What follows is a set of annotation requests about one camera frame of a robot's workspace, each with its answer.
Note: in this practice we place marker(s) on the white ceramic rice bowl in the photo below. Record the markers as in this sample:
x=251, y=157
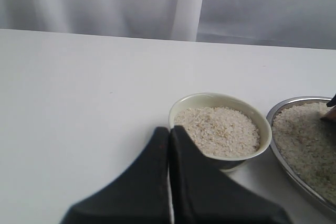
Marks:
x=227, y=130

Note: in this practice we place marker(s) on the round steel rice tray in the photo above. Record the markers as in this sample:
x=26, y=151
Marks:
x=303, y=142

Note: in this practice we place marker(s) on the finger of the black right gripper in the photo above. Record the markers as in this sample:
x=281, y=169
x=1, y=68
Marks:
x=332, y=102

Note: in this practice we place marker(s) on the white backdrop curtain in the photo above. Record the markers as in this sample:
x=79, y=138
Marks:
x=288, y=23

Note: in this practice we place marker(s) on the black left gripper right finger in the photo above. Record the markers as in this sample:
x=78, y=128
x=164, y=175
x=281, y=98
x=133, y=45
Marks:
x=201, y=193

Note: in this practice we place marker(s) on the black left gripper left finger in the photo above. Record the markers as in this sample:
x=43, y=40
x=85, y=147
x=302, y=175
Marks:
x=139, y=195

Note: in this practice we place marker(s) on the brown wooden cup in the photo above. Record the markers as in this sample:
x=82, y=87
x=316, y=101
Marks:
x=330, y=115

